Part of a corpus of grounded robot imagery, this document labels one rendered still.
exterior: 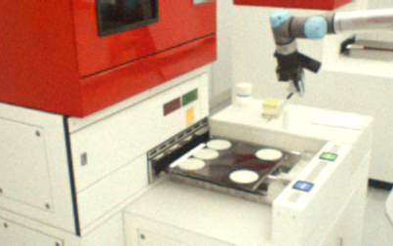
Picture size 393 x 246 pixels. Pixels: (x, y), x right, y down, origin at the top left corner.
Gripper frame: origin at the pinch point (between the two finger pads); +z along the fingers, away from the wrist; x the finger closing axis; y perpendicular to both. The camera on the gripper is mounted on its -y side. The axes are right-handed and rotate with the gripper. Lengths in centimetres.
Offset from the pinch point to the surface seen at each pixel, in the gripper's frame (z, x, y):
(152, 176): 2, 46, 46
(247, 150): 15.4, 16.7, 21.7
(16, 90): -50, 64, 64
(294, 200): -1, 54, -12
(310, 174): 6.3, 35.9, -10.7
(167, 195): 8, 50, 40
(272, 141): 18.6, 7.0, 14.7
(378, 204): 157, -86, 1
